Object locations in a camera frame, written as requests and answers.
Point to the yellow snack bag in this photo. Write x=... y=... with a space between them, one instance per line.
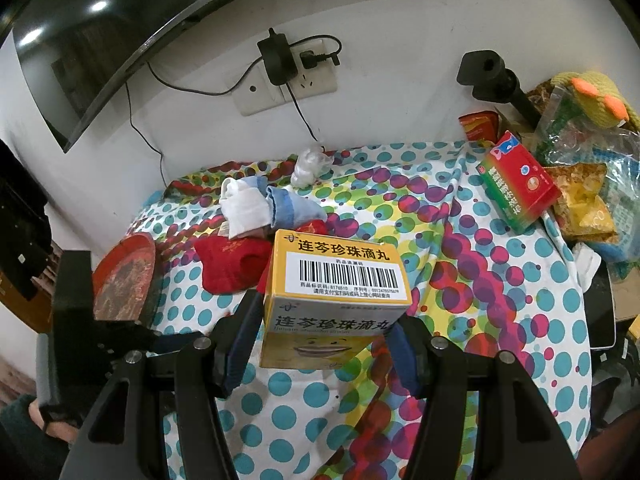
x=580 y=211

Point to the yellow plush toy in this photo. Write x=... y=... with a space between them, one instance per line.
x=599 y=98

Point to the yellow medicine box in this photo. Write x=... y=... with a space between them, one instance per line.
x=332 y=299

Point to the red green medicine box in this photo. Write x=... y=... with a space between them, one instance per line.
x=514 y=179

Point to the red sock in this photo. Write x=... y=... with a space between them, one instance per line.
x=268 y=264

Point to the clear plastic bag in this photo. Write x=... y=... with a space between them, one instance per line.
x=567 y=136

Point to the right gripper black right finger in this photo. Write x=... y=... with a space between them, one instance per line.
x=517 y=435

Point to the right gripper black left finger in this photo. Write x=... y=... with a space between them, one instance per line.
x=123 y=435

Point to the white sock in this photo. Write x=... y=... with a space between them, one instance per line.
x=244 y=205

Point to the blue sock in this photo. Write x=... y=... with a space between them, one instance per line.
x=288 y=210

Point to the white crumpled plastic bag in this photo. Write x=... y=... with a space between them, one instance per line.
x=310 y=165

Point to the black plug with cable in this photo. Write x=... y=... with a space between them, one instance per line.
x=311 y=60

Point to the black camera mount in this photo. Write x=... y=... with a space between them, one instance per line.
x=491 y=81

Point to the black television screen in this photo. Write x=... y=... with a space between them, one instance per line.
x=76 y=54

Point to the red round tray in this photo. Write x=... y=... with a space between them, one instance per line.
x=126 y=282

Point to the black power adapter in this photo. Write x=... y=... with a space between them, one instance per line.
x=278 y=58

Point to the red snack packet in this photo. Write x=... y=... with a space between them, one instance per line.
x=481 y=126

